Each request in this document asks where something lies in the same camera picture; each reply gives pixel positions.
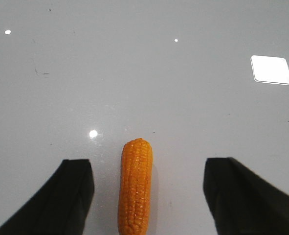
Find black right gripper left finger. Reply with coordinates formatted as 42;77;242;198
0;159;94;235

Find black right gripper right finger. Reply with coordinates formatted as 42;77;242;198
203;157;289;235

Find orange corn cob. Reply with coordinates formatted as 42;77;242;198
117;138;153;235

